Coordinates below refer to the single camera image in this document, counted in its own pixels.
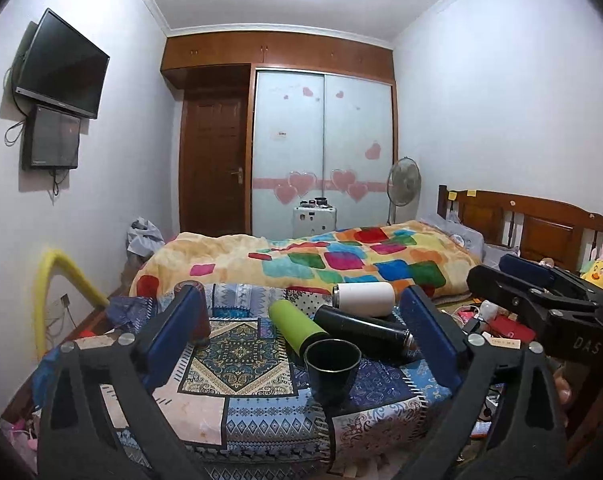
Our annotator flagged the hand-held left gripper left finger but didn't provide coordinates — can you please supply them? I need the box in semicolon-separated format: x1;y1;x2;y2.
36;289;212;480

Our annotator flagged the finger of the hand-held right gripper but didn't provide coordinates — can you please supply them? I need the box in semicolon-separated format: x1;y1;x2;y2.
499;253;602;306
467;263;600;335

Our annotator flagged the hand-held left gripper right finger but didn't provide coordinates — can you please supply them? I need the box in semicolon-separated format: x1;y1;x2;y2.
395;286;568;480

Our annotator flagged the red cup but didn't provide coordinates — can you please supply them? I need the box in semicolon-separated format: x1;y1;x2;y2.
174;281;212;346

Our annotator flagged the dark green cup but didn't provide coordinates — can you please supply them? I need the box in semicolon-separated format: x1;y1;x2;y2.
303;338;362;407

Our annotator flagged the person's right hand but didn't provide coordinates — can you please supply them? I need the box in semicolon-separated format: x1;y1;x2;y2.
553;371;575;408

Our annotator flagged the red flat box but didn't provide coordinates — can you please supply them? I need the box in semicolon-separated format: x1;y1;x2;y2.
490;314;536;347

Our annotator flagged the wooden bed headboard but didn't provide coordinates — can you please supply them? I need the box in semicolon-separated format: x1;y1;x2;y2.
437;185;603;277

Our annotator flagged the yellow plush toy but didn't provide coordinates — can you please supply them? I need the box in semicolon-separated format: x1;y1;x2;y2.
580;255;603;292

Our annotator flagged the black bottle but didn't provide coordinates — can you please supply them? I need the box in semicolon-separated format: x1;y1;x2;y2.
312;305;415;361

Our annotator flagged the pale printed pillow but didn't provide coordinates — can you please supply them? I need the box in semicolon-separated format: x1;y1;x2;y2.
420;212;485;262

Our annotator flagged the white bottle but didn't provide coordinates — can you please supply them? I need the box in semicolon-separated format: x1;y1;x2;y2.
331;281;396;317

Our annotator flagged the grey clothes pile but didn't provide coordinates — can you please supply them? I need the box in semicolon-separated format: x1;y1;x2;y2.
126;217;166;262

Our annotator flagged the blue patterned cloth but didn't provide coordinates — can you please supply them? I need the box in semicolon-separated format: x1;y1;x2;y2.
32;282;482;480

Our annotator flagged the lime green bottle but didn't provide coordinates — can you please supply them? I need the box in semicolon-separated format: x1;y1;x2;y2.
268;300;331;356

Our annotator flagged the yellow foam tube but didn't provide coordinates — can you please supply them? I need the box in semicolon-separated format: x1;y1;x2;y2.
34;249;110;361

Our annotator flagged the colourful patchwork blanket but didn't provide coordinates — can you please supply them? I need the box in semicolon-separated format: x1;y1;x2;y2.
130;220;482;307

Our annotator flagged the standing fan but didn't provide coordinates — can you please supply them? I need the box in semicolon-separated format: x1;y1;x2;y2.
385;157;423;226

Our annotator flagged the white case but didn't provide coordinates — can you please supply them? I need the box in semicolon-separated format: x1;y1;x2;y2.
292;205;339;239

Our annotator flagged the brown wooden door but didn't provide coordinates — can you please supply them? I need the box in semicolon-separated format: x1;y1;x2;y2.
179;87;252;237

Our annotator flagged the wooden wardrobe with sliding doors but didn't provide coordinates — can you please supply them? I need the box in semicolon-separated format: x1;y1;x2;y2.
160;31;399;241

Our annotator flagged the small black monitor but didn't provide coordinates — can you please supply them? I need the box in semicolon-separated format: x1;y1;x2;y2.
22;105;81;171

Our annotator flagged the black wall cable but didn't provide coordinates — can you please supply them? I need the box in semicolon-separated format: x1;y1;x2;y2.
4;119;28;147

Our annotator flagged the wall-mounted television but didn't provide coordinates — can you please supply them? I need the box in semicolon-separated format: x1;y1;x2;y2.
12;8;111;120

